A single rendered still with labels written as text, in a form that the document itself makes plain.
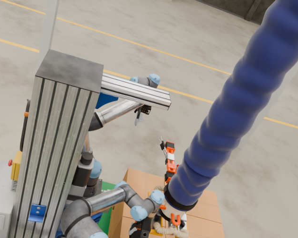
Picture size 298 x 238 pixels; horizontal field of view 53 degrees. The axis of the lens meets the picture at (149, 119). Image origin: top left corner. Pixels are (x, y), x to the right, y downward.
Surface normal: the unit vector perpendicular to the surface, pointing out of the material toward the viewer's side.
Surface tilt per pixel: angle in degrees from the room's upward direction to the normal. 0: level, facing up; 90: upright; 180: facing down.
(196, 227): 0
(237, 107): 103
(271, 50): 80
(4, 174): 0
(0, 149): 0
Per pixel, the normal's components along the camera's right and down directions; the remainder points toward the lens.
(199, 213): 0.34, -0.77
